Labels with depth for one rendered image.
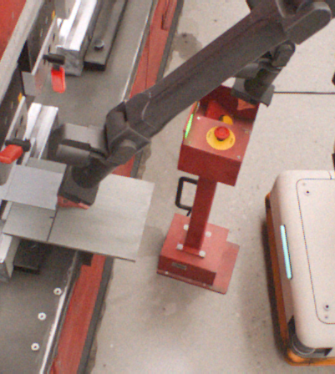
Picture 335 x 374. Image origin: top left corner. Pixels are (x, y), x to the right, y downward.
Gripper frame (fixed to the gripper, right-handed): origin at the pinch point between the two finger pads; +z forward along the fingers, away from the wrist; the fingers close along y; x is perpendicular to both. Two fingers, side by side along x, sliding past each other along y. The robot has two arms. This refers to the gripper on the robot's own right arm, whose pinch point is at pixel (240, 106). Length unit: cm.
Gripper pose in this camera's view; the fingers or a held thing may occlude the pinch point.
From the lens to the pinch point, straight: 182.7
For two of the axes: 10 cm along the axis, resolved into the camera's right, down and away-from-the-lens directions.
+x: -2.9, 8.1, -5.0
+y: -9.1, -4.0, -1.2
